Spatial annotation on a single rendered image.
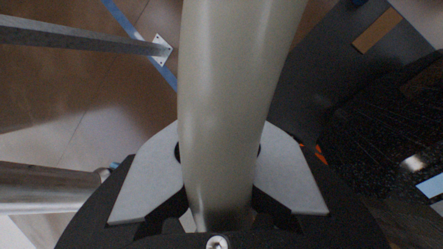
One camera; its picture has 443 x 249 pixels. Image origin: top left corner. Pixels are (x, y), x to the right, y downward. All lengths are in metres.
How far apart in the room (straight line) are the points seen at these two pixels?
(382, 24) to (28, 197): 1.67
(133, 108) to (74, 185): 1.50
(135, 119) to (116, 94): 0.34
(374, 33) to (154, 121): 1.87
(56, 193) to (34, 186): 0.05
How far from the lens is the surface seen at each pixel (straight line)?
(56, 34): 1.12
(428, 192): 0.74
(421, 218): 0.83
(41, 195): 0.57
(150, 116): 1.88
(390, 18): 1.47
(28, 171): 0.57
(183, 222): 0.79
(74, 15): 2.51
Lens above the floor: 1.34
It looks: 64 degrees down
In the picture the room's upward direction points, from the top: 134 degrees counter-clockwise
